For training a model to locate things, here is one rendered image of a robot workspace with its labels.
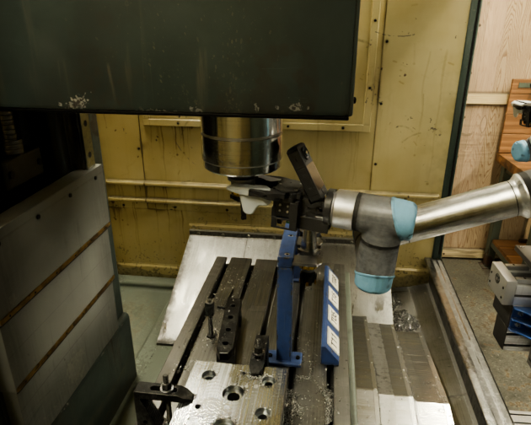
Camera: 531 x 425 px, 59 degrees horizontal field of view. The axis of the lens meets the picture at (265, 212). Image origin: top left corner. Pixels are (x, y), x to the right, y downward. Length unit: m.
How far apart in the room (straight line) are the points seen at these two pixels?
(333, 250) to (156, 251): 0.83
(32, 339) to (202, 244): 1.15
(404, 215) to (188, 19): 0.49
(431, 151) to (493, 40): 1.76
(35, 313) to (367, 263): 0.70
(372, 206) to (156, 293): 1.57
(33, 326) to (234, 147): 0.58
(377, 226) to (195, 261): 1.31
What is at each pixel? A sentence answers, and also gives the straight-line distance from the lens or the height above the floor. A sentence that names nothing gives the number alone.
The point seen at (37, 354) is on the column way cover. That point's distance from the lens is 1.17.
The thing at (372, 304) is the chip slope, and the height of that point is 0.73.
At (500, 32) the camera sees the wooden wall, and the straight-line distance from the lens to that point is 3.67.
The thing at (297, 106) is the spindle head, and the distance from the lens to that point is 0.78.
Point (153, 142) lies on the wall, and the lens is 2.10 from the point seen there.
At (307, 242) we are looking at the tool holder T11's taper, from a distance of 1.20.
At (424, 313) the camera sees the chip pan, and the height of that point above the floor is 0.66.
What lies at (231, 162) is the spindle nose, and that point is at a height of 1.53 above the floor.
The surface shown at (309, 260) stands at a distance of 1.18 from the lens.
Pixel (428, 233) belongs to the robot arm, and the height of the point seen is 1.36.
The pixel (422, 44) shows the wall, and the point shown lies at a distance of 1.93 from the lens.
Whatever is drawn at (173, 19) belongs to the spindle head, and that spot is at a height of 1.77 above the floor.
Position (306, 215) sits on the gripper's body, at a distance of 0.93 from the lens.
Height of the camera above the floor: 1.78
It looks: 23 degrees down
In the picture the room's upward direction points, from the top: straight up
